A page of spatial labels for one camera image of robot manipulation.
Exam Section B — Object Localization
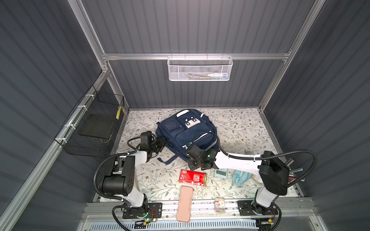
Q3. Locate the navy blue student backpack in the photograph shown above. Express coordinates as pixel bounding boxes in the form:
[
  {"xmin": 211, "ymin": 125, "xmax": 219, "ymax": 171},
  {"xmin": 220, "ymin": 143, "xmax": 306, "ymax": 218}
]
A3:
[{"xmin": 156, "ymin": 109, "xmax": 219, "ymax": 165}]

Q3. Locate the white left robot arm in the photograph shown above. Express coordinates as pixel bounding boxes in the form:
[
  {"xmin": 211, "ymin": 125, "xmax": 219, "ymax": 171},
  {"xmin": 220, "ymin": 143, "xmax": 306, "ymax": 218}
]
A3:
[{"xmin": 93, "ymin": 131, "xmax": 168, "ymax": 217}]

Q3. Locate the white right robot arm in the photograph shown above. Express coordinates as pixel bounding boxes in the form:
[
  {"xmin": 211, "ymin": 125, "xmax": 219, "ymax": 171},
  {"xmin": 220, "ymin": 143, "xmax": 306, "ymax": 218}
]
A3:
[{"xmin": 186, "ymin": 144, "xmax": 317, "ymax": 215}]

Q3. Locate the red tissue packet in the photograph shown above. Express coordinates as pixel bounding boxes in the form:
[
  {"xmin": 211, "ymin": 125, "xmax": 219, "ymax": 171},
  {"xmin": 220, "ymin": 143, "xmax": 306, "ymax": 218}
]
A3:
[{"xmin": 179, "ymin": 169, "xmax": 207, "ymax": 186}]

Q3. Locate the teal calculator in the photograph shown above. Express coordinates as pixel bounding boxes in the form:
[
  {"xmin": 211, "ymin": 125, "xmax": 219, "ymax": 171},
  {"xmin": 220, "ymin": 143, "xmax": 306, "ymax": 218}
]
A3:
[{"xmin": 214, "ymin": 169, "xmax": 228, "ymax": 179}]

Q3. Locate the pink pencil case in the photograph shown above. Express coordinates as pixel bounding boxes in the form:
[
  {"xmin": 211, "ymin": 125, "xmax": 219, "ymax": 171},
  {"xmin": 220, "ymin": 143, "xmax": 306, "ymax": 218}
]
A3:
[{"xmin": 176, "ymin": 186, "xmax": 194, "ymax": 223}]

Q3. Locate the light blue folded umbrella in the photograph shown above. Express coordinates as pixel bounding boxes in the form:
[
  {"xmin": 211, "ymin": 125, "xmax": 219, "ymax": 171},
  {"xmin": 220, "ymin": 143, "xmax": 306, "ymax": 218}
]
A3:
[{"xmin": 232, "ymin": 170, "xmax": 253, "ymax": 187}]

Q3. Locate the small clear staples box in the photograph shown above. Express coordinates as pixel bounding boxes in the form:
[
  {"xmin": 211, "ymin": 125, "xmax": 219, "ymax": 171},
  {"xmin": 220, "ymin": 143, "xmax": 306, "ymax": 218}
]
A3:
[{"xmin": 214, "ymin": 198, "xmax": 225, "ymax": 214}]

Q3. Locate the pink pencil cup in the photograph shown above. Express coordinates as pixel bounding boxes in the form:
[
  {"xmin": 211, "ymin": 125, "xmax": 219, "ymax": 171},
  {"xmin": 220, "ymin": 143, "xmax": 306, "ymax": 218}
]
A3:
[{"xmin": 285, "ymin": 158, "xmax": 304, "ymax": 183}]

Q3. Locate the black wire mesh basket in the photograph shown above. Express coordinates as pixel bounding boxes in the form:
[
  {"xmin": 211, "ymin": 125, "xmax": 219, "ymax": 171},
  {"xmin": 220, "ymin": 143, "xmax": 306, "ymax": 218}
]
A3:
[{"xmin": 55, "ymin": 88, "xmax": 125, "ymax": 158}]

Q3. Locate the white wire mesh basket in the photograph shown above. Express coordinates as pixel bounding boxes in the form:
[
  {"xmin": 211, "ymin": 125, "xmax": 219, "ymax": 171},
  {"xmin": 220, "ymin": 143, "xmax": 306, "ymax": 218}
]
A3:
[{"xmin": 167, "ymin": 55, "xmax": 233, "ymax": 82}]

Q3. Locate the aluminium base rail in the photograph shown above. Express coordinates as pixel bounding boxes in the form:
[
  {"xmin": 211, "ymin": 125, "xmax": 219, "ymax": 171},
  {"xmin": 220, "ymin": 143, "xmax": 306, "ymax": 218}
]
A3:
[{"xmin": 81, "ymin": 197, "xmax": 318, "ymax": 223}]

